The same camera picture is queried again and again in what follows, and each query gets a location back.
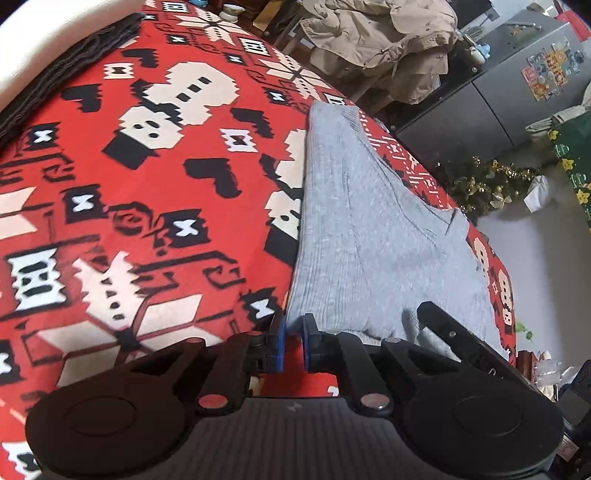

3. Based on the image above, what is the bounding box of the green printed cloth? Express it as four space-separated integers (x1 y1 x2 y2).
547 117 591 232

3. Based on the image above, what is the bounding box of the white crumpled bag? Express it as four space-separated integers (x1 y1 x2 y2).
523 174 553 214

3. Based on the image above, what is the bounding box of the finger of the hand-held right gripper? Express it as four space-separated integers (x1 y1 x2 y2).
417 302 483 366

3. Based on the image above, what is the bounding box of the small christmas tree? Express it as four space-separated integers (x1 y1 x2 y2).
442 156 542 223

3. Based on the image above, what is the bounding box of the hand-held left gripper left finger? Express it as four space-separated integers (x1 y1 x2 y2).
115 310 288 415

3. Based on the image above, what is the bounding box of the red patterned blanket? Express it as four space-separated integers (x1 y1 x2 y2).
0 0 519 480

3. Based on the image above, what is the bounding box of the grey knit shirt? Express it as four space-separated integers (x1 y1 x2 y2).
286 99 509 365

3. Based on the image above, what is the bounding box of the grey fridge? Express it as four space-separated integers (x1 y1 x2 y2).
394 7 591 161

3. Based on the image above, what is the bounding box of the beige jacket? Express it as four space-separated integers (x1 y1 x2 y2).
299 0 459 106

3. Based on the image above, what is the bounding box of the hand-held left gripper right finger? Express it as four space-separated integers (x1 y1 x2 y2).
301 314 467 415

